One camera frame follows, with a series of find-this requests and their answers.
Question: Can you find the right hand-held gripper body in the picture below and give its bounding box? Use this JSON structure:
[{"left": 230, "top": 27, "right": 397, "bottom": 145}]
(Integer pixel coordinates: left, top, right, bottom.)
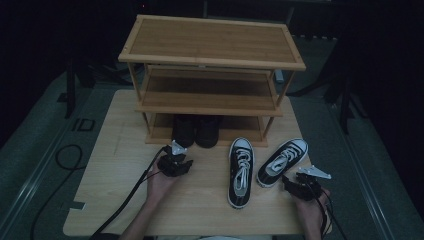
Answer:
[{"left": 287, "top": 165, "right": 332, "bottom": 202}]

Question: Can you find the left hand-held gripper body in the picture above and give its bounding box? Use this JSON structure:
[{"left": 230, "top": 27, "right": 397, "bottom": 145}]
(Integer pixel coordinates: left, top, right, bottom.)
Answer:
[{"left": 156, "top": 139, "right": 195, "bottom": 178}]

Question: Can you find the black knit shoe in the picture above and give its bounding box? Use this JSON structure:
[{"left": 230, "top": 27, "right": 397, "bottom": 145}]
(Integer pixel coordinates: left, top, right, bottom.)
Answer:
[
  {"left": 171, "top": 114, "right": 197, "bottom": 148},
  {"left": 194, "top": 114, "right": 223, "bottom": 149}
]

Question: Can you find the black canvas sneaker white sole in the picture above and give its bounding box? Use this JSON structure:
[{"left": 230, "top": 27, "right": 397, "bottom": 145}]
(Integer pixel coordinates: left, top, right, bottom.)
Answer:
[
  {"left": 227, "top": 136, "right": 256, "bottom": 210},
  {"left": 255, "top": 137, "right": 309, "bottom": 189}
]

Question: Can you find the wooden shoe rack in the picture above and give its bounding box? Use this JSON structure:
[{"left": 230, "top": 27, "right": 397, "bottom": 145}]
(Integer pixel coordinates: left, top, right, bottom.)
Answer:
[{"left": 118, "top": 13, "right": 307, "bottom": 148}]

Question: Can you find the person's left hand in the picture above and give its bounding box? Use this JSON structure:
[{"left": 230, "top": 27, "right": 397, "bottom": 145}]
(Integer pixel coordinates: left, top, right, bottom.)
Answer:
[{"left": 145, "top": 164, "right": 183, "bottom": 209}]

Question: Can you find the dark metal stand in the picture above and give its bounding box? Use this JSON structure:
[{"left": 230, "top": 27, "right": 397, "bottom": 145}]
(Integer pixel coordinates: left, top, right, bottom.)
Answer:
[{"left": 64, "top": 58, "right": 77, "bottom": 120}]

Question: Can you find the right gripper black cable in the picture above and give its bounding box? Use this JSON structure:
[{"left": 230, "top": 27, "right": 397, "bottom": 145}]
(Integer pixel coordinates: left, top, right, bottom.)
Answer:
[{"left": 308, "top": 181, "right": 349, "bottom": 240}]

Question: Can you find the metal rail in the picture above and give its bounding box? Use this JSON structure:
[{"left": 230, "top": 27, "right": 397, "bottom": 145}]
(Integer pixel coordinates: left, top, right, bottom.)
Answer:
[
  {"left": 326, "top": 101, "right": 394, "bottom": 240},
  {"left": 0, "top": 88, "right": 96, "bottom": 234}
]

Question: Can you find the black cable on floor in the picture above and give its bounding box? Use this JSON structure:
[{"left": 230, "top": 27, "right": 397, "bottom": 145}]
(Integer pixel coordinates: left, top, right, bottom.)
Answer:
[{"left": 30, "top": 143, "right": 84, "bottom": 240}]

